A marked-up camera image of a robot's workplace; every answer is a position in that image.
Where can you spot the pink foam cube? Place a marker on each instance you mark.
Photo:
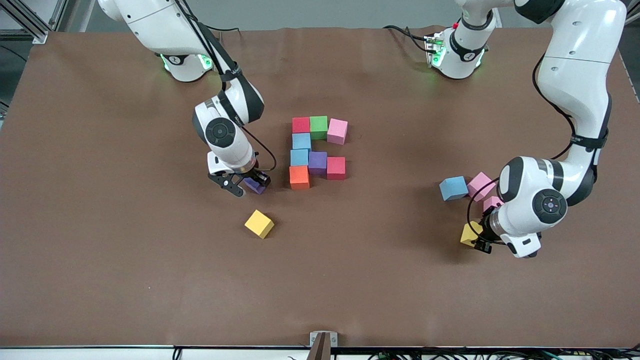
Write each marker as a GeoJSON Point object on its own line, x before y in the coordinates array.
{"type": "Point", "coordinates": [492, 202]}
{"type": "Point", "coordinates": [337, 131]}
{"type": "Point", "coordinates": [479, 184]}

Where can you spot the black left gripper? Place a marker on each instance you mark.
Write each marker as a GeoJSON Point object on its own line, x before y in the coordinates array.
{"type": "Point", "coordinates": [484, 236]}

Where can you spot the brown table mat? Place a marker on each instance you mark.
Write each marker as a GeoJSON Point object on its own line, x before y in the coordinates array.
{"type": "Point", "coordinates": [150, 275]}

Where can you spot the green foam cube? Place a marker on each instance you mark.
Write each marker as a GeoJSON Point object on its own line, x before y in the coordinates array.
{"type": "Point", "coordinates": [318, 127]}

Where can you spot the blue foam cube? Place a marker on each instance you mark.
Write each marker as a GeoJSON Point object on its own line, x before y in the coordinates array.
{"type": "Point", "coordinates": [301, 141]}
{"type": "Point", "coordinates": [454, 188]}
{"type": "Point", "coordinates": [299, 157]}

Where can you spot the orange foam cube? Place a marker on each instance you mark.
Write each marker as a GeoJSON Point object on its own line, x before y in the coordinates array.
{"type": "Point", "coordinates": [299, 177]}

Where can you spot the purple foam cube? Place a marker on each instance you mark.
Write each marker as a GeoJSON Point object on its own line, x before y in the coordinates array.
{"type": "Point", "coordinates": [254, 186]}
{"type": "Point", "coordinates": [317, 162]}

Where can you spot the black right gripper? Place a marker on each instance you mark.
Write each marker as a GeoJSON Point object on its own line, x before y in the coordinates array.
{"type": "Point", "coordinates": [253, 174]}

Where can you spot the red foam cube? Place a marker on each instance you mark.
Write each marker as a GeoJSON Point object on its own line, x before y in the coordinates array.
{"type": "Point", "coordinates": [336, 168]}
{"type": "Point", "coordinates": [301, 125]}

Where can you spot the yellow foam cube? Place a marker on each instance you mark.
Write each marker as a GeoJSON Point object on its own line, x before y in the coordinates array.
{"type": "Point", "coordinates": [259, 223]}
{"type": "Point", "coordinates": [469, 234]}

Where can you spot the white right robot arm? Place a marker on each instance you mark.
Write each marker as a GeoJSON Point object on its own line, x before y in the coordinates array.
{"type": "Point", "coordinates": [160, 25]}

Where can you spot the aluminium frame profile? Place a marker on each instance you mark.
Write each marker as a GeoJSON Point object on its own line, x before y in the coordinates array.
{"type": "Point", "coordinates": [630, 12]}
{"type": "Point", "coordinates": [30, 22]}

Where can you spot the grey metal edge bracket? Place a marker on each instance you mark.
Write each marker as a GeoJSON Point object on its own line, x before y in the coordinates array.
{"type": "Point", "coordinates": [323, 345]}

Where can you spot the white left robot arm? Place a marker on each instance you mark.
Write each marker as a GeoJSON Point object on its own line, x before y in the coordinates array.
{"type": "Point", "coordinates": [580, 75]}

